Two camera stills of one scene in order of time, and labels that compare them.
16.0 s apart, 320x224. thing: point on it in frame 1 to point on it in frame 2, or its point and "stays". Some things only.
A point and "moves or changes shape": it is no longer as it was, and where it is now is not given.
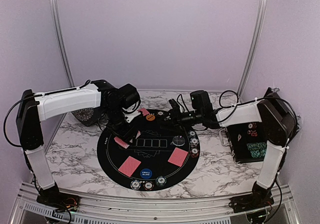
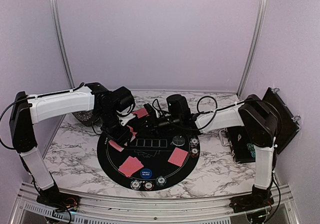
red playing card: (178, 157) stays
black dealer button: (178, 140) stays
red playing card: (129, 166) stays
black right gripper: (175, 116) to (152, 123)
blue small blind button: (146, 173) stays
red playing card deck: (121, 142) moves or changes shape
